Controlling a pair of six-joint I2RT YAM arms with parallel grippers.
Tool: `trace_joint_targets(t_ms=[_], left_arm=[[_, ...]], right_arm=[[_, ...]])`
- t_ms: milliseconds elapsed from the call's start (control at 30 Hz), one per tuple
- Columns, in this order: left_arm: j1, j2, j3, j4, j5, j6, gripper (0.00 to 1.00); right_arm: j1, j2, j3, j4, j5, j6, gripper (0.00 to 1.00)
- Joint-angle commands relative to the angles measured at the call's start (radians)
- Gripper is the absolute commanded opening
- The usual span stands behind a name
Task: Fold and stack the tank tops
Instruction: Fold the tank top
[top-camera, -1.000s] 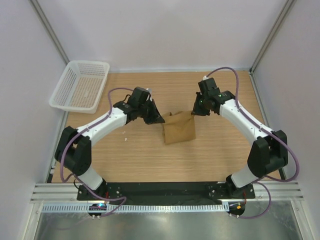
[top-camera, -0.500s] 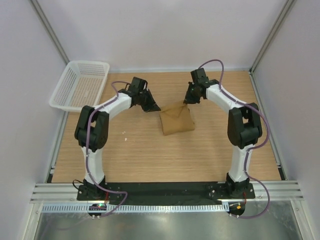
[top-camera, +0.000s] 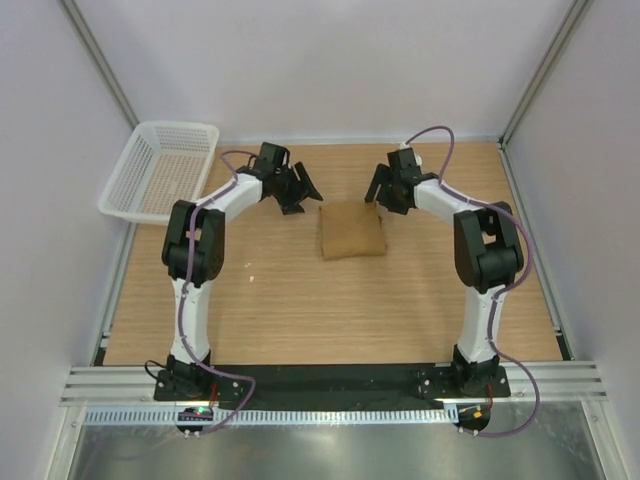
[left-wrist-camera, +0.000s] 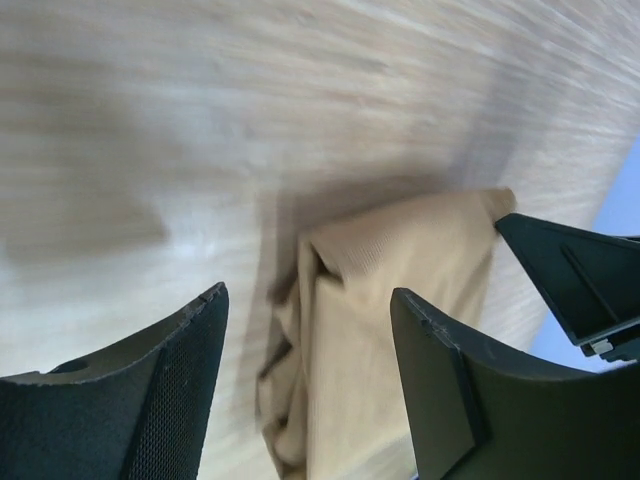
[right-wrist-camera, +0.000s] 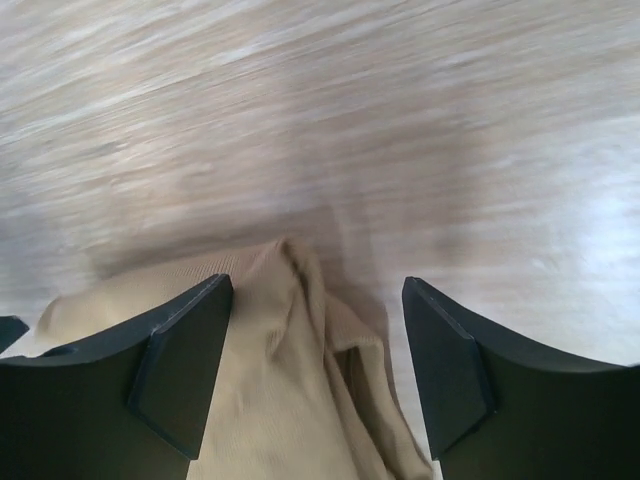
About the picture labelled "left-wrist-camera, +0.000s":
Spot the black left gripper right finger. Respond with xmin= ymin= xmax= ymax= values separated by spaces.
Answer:
xmin=390 ymin=288 xmax=639 ymax=479

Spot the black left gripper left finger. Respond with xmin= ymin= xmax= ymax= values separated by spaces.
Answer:
xmin=1 ymin=283 xmax=229 ymax=479

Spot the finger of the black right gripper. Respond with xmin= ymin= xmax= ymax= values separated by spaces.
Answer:
xmin=495 ymin=213 xmax=639 ymax=360

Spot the tan ribbed tank top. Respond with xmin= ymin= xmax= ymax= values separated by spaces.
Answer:
xmin=257 ymin=188 xmax=516 ymax=479

